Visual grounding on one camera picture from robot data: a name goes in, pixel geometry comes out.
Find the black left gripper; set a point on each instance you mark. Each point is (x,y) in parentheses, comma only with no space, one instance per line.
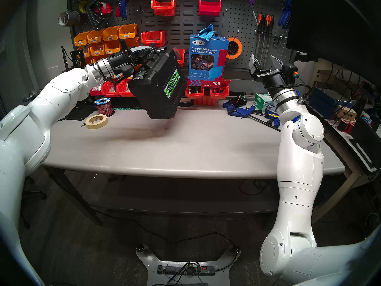
(123,60)

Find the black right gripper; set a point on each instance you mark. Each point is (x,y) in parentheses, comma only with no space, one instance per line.
(272,78)

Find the black tool box green sticker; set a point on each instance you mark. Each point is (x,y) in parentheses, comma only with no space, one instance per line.
(154,94)

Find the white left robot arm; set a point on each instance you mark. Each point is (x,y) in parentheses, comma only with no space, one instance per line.
(59,91)

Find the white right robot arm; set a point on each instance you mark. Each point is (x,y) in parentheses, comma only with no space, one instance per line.
(297,175)

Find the green white wipes box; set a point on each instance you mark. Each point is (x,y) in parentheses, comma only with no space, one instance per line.
(262,100)

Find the blue cleaning cloths box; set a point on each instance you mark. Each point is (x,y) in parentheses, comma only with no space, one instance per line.
(208,59)

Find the blue storage box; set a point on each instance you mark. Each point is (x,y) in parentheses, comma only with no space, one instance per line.
(323,102)

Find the brown cardboard box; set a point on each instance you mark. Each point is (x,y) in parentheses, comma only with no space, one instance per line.
(346,113)

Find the yellow screw bin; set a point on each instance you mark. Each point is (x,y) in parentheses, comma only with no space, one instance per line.
(88,61)
(128,33)
(95,38)
(110,35)
(80,41)
(113,49)
(97,51)
(85,51)
(135,42)
(97,59)

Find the red plastic bin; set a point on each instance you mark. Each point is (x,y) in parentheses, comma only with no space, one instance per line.
(220,94)
(205,102)
(153,38)
(163,9)
(95,91)
(195,95)
(181,60)
(209,9)
(123,93)
(108,91)

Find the black carabiner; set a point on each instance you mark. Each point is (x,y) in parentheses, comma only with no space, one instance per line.
(274,40)

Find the orange tape roll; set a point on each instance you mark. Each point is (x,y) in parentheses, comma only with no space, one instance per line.
(240,48)

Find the orange black screwdriver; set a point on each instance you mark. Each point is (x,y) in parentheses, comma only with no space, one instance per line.
(267,21)
(271,21)
(260,21)

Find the blue yellow bar clamp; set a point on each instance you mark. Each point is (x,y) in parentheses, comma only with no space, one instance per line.
(272,117)

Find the green cutting mat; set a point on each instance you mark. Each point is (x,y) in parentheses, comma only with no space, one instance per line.
(128,108)

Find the black metal clamp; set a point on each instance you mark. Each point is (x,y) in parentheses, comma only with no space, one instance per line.
(92,18)

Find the blue plastic object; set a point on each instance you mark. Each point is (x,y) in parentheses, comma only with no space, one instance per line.
(296,118)

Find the blue microfiber cloth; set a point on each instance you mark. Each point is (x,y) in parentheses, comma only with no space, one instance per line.
(206,32)

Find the black tape roll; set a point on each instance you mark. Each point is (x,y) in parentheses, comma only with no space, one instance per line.
(190,101)

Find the yellow tape roll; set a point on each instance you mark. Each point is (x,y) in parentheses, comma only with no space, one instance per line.
(81,7)

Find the black monitor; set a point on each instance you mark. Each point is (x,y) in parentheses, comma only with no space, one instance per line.
(333,26)

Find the black metal fixture stand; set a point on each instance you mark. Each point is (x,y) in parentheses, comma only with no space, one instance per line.
(79,113)

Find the beige masking tape roll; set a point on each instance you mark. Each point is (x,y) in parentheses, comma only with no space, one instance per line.
(89,123)

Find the black white equipment case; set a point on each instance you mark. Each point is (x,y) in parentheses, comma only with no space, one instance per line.
(366,145)

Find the beige wooden side table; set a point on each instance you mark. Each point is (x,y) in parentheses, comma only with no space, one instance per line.
(333,197)

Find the dark table leg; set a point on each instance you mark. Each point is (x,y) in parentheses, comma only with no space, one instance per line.
(76,196)

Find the black office chair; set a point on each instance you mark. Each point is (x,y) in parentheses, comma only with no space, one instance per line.
(38,194)

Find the black power strip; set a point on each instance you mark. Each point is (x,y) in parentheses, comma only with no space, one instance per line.
(172,270)

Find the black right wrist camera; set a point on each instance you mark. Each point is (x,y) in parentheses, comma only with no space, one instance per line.
(289,69)

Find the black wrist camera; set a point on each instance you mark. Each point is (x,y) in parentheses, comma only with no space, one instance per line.
(126,72)
(289,69)

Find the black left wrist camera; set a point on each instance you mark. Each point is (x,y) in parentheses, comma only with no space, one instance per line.
(126,72)

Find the black monitor mount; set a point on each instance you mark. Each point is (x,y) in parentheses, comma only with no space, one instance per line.
(302,56)

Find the dark pegboard wall panel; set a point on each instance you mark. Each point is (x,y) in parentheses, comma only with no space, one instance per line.
(184,23)

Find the grey duct tape roll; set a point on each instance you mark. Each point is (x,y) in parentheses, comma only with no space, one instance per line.
(73,18)

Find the white light switch plate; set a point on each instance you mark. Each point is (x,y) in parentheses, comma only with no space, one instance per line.
(54,71)

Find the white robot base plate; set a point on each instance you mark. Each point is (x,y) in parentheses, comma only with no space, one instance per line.
(148,267)

